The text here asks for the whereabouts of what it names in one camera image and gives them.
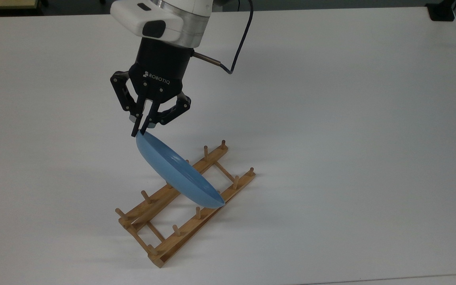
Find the black clamp at table corner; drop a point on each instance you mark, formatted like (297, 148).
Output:
(441, 12)

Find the blue plate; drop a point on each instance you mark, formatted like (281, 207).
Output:
(172, 170)

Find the yellow wooden board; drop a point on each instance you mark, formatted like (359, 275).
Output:
(6, 4)

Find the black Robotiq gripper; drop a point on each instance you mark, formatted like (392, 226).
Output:
(160, 67)

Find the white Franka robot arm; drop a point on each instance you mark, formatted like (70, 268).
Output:
(160, 16)

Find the wooden plate rack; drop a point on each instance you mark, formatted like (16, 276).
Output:
(180, 237)

